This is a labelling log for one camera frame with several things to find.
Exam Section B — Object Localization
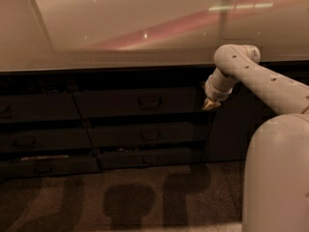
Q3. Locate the dark cabinet door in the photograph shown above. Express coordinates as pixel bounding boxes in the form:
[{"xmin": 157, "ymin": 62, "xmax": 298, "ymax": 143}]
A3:
[{"xmin": 202, "ymin": 84, "xmax": 275, "ymax": 162}]

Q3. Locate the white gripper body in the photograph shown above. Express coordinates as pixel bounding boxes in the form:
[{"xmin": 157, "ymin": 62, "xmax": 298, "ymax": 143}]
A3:
[{"xmin": 205, "ymin": 74, "xmax": 233, "ymax": 102}]

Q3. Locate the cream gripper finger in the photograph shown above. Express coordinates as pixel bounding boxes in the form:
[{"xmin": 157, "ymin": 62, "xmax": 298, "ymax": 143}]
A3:
[{"xmin": 202, "ymin": 98, "xmax": 220, "ymax": 111}]

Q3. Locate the dark drawer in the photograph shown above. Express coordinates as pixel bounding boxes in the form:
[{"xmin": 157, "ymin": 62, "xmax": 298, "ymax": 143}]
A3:
[
  {"xmin": 0, "ymin": 156, "xmax": 100, "ymax": 179},
  {"xmin": 87, "ymin": 121, "xmax": 212, "ymax": 148},
  {"xmin": 0, "ymin": 94, "xmax": 79, "ymax": 124},
  {"xmin": 0, "ymin": 129, "xmax": 92, "ymax": 153},
  {"xmin": 73, "ymin": 87, "xmax": 203, "ymax": 118},
  {"xmin": 98, "ymin": 147, "xmax": 202, "ymax": 169}
]

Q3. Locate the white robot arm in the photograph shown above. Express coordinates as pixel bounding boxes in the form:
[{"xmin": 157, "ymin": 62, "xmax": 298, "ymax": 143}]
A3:
[{"xmin": 203, "ymin": 44, "xmax": 309, "ymax": 232}]

